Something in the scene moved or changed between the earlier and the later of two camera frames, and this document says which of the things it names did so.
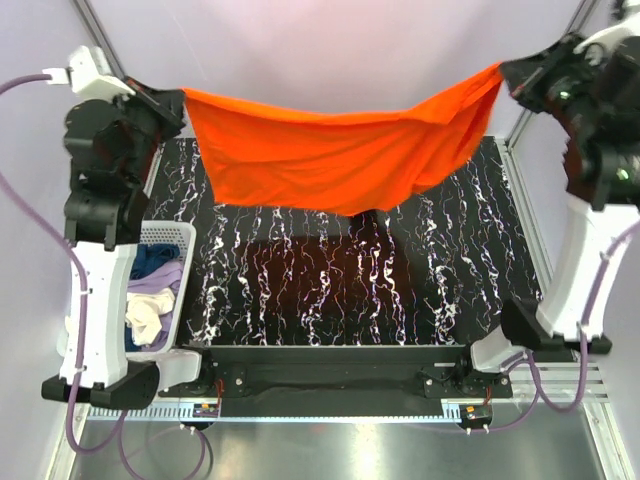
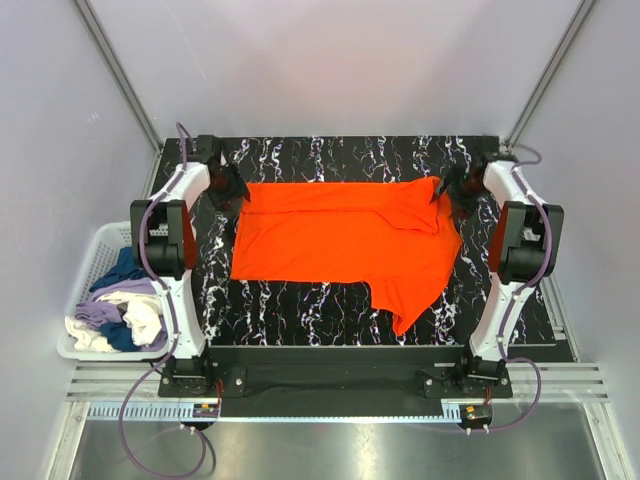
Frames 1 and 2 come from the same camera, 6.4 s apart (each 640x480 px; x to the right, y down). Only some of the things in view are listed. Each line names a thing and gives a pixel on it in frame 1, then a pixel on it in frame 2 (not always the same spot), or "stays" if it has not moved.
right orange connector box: x=475 y=412 stays
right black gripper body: x=523 y=76 -> x=451 y=185
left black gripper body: x=163 y=107 -> x=228 y=189
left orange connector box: x=205 y=410 stays
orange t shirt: x=338 y=161 -> x=390 y=234
